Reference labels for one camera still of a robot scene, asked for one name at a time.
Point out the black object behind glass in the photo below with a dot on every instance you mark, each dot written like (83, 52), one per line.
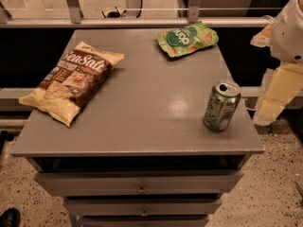
(114, 14)

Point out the green soda can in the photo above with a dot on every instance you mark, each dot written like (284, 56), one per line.
(222, 104)

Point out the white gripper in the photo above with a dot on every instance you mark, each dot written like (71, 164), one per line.
(289, 37)

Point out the bottom grey drawer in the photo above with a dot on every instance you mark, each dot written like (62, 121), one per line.
(160, 221)

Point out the black shoe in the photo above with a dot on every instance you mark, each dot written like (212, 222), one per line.
(10, 218)

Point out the grey drawer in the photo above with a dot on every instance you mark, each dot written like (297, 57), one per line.
(142, 207)
(137, 183)
(160, 221)

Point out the grey drawer cabinet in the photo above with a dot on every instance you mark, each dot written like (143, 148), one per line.
(147, 117)

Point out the brown yellow chip bag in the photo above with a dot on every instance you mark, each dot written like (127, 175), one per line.
(69, 86)

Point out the middle grey drawer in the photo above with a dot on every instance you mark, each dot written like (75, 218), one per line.
(142, 207)

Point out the green snack pouch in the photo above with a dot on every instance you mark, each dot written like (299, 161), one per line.
(186, 40)

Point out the top grey drawer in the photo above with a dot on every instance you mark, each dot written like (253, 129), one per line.
(137, 183)

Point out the metal railing frame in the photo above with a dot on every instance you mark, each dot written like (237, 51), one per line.
(88, 14)

